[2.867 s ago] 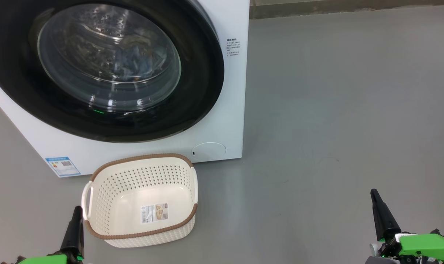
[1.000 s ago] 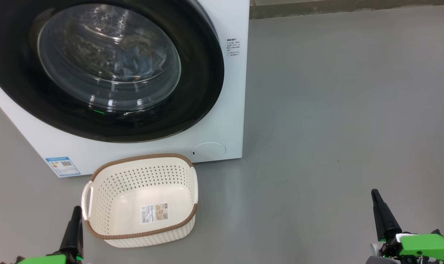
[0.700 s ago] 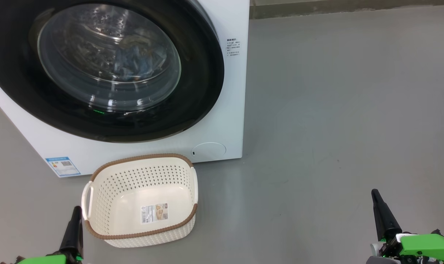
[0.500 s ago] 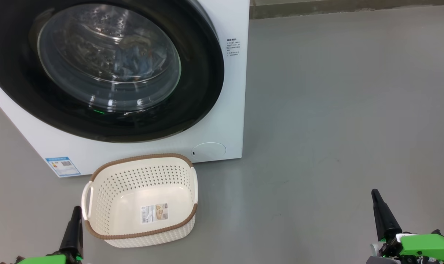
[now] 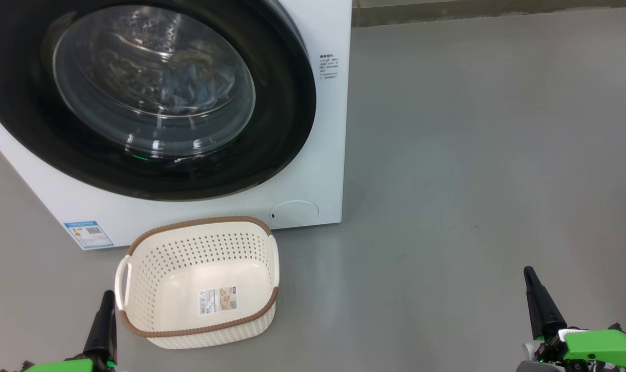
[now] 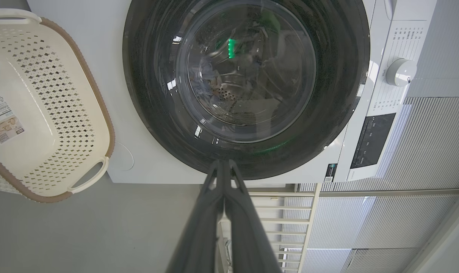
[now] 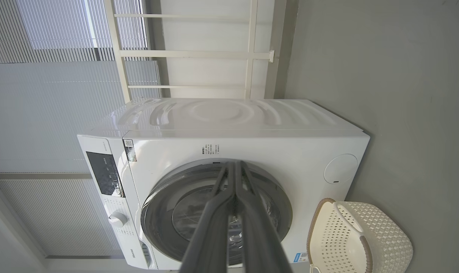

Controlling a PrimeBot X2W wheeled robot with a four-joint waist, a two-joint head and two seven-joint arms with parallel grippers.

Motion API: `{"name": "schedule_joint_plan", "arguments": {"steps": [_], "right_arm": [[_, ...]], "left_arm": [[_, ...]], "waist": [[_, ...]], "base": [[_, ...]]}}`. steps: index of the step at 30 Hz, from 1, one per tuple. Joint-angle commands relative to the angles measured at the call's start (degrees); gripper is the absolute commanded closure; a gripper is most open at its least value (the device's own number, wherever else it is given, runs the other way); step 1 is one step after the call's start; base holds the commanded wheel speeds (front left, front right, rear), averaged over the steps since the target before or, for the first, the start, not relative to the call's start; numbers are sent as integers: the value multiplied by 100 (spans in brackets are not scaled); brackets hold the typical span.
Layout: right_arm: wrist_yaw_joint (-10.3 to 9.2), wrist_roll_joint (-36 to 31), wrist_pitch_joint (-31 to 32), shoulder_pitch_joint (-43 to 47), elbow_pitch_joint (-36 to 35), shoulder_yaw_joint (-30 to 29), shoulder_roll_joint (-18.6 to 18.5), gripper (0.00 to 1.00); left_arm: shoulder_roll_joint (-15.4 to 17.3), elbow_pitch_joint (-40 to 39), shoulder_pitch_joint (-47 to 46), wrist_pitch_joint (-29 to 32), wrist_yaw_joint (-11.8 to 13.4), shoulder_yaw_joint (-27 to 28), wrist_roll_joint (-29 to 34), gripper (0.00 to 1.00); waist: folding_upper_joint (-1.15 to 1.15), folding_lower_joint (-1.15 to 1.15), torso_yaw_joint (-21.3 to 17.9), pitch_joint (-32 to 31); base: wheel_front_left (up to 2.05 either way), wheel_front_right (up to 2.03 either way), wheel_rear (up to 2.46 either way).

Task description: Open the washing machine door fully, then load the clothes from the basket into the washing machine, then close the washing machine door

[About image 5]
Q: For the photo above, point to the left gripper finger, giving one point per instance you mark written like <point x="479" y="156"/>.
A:
<point x="103" y="336"/>

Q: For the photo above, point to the blue energy label sticker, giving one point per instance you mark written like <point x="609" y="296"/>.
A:
<point x="88" y="235"/>

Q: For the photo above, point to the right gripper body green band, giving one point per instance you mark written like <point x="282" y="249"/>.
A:
<point x="597" y="349"/>

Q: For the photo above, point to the round white filter cover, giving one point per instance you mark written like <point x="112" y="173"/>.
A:
<point x="294" y="213"/>

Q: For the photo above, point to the basket product label sticker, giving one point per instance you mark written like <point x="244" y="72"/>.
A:
<point x="217" y="301"/>

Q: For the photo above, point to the blue orange patterned garment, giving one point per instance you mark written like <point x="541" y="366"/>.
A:
<point x="194" y="88"/>

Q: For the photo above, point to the dark round washing machine door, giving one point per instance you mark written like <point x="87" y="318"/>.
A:
<point x="281" y="103"/>

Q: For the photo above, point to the white front-load washing machine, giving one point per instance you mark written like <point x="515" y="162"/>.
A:
<point x="323" y="155"/>

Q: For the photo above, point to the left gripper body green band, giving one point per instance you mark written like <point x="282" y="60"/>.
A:
<point x="59" y="367"/>

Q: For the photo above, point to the cream perforated laundry basket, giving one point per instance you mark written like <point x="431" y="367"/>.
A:
<point x="168" y="305"/>

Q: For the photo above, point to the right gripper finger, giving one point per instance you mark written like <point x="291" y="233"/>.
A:
<point x="543" y="315"/>

